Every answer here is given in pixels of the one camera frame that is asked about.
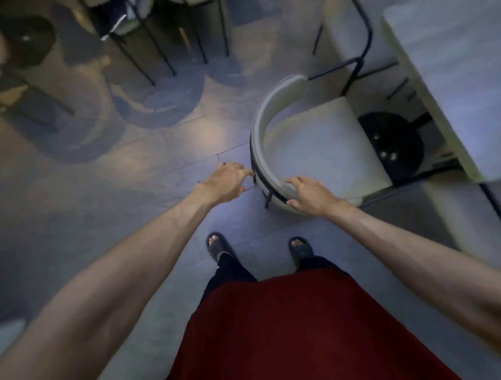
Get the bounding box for grey wooden table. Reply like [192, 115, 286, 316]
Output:
[357, 0, 501, 185]

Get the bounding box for left black sandal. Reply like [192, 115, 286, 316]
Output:
[206, 231, 235, 262]

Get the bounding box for black sandal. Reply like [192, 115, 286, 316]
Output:
[206, 231, 235, 262]
[288, 236, 315, 267]

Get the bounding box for person's left forearm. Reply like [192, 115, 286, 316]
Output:
[0, 187, 214, 380]

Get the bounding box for dark trousers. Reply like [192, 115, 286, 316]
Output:
[199, 252, 345, 302]

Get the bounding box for right black sandal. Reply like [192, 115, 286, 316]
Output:
[288, 236, 315, 267]

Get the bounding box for black round table base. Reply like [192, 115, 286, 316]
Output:
[0, 15, 56, 68]

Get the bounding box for person's left hand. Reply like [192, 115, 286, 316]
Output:
[195, 161, 255, 205]

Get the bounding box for dark red shirt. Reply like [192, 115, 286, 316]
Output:
[168, 268, 462, 380]

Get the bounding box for black bag with white stripes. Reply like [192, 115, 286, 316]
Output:
[92, 0, 130, 42]

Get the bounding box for person's right forearm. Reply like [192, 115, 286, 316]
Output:
[330, 199, 501, 345]

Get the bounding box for person's right hand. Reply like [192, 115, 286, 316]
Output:
[284, 175, 345, 218]

